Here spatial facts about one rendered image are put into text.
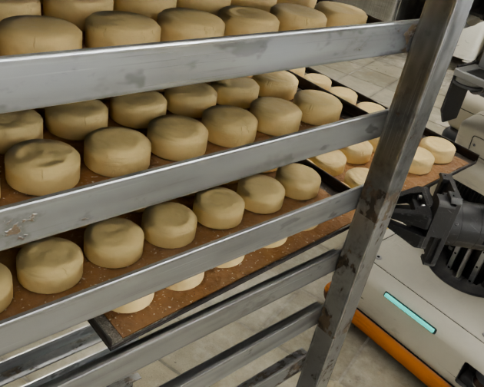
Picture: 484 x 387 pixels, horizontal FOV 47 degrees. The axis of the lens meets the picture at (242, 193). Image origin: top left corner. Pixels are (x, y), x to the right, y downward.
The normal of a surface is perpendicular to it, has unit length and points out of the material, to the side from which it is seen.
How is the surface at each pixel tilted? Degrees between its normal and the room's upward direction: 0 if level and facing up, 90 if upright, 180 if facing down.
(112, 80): 90
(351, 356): 0
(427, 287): 1
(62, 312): 90
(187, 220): 0
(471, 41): 92
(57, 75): 90
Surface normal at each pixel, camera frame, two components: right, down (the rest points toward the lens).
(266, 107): 0.17, -0.83
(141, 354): 0.64, 0.50
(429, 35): -0.75, 0.24
